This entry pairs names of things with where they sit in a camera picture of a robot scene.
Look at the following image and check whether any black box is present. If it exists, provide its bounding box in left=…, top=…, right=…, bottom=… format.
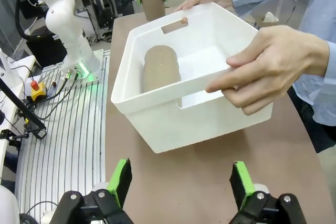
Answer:
left=26, top=33, right=68, bottom=69

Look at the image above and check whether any black cable with metal plug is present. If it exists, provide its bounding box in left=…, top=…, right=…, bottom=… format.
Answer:
left=31, top=71, right=81, bottom=121
left=34, top=68, right=75, bottom=104

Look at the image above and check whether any slotted metal base plate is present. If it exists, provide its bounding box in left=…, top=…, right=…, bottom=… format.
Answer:
left=14, top=49, right=113, bottom=224

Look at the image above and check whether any black profile bar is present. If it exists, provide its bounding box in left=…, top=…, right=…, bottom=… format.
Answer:
left=0, top=77, right=47, bottom=138

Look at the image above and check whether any person in light blue shirt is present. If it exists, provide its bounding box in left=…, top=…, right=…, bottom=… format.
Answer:
left=287, top=0, right=336, bottom=154

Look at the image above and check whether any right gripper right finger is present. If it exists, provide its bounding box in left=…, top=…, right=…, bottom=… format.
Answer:
left=229, top=160, right=307, bottom=224

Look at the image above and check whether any yellow emergency stop button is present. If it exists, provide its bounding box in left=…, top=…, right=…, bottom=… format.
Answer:
left=30, top=80, right=48, bottom=102

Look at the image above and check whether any electronics rack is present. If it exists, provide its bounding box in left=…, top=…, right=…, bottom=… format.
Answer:
left=80, top=0, right=118, bottom=42

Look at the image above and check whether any person's left forearm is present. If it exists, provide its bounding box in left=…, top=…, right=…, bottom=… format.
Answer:
left=325, top=39, right=336, bottom=80

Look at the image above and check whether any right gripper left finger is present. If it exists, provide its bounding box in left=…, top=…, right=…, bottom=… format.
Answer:
left=51, top=157, right=133, bottom=224

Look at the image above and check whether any cardboard box with white paper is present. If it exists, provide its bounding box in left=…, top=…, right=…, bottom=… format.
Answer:
left=254, top=10, right=281, bottom=28

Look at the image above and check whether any person's left hand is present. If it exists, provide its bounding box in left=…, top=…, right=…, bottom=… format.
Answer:
left=205, top=26, right=330, bottom=116

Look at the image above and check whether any white plastic basket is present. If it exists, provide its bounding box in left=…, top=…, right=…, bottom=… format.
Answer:
left=110, top=2, right=274, bottom=154

